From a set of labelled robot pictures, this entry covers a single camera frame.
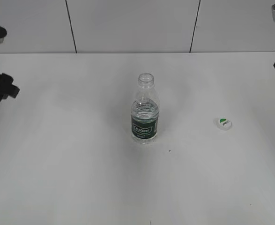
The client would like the white green bottle cap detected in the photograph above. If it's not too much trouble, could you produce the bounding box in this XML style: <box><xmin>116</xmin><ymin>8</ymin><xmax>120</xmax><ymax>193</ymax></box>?
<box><xmin>214</xmin><ymin>117</ymin><xmax>233</xmax><ymax>131</ymax></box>

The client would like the clear green-label water bottle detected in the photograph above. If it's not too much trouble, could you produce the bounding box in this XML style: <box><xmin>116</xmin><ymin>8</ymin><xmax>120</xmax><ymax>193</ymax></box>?
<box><xmin>131</xmin><ymin>73</ymin><xmax>160</xmax><ymax>144</ymax></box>

